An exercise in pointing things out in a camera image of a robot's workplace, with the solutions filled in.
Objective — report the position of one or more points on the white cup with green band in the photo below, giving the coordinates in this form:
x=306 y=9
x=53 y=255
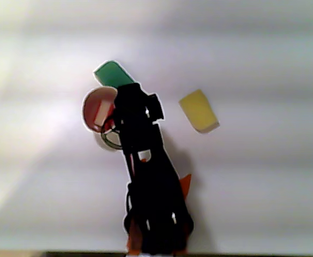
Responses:
x=92 y=99

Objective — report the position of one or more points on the red sponge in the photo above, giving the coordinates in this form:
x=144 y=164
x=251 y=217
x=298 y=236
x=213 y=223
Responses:
x=97 y=112

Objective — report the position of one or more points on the green sponge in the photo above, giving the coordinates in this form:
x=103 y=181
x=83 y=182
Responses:
x=113 y=75

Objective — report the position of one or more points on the yellow sponge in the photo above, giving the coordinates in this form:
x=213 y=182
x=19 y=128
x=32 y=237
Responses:
x=199 y=109

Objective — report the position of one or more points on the orange tape strip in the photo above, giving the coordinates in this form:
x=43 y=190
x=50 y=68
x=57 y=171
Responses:
x=133 y=241
x=186 y=184

